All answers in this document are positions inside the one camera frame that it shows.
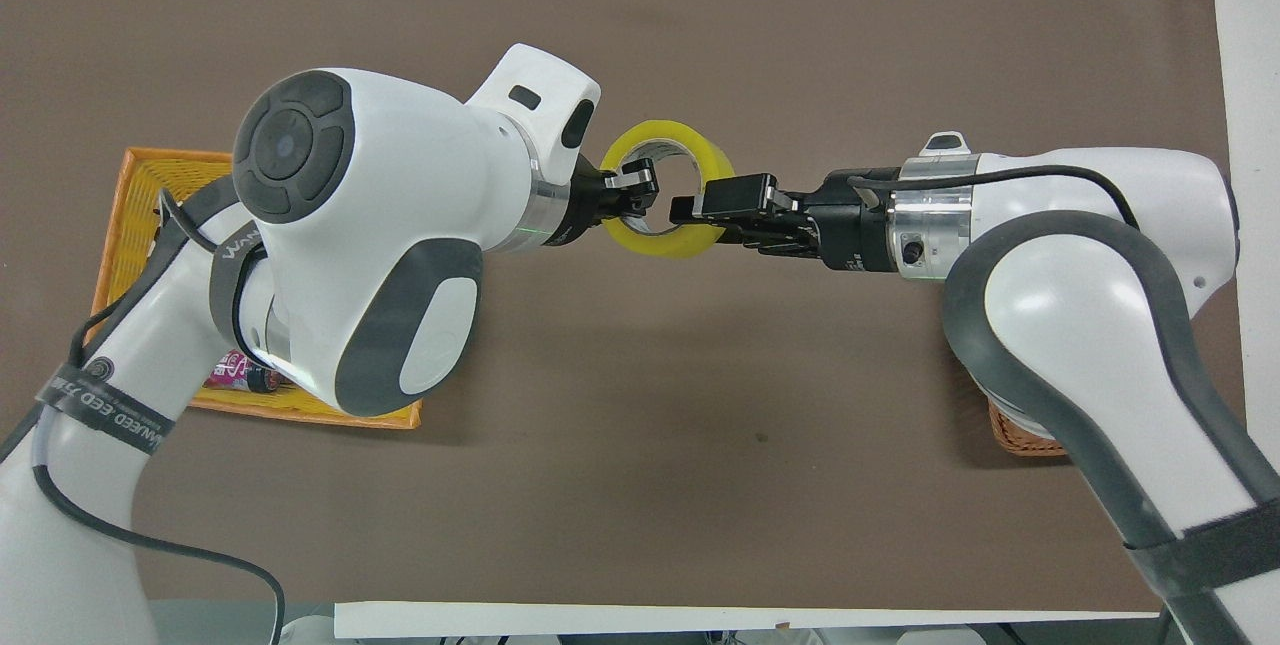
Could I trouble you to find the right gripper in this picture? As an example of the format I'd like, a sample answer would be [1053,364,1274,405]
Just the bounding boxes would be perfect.
[669,167,900,275]

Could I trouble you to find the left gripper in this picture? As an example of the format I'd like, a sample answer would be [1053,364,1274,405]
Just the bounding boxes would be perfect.
[544,156,662,249]

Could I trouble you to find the yellow tape roll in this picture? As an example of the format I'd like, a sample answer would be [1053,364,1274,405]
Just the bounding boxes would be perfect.
[599,118,737,260]

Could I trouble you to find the brown wicker basket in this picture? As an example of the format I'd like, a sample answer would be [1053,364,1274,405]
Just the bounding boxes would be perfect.
[987,395,1070,457]

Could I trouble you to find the orange plastic basket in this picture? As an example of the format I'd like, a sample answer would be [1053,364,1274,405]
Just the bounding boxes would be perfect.
[90,147,423,430]

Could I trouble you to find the pink printed package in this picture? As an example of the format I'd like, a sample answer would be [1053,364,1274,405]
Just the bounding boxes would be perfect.
[203,349,293,395]

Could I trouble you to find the black cable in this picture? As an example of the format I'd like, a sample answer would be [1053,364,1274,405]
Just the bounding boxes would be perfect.
[30,187,288,645]
[847,164,1142,230]

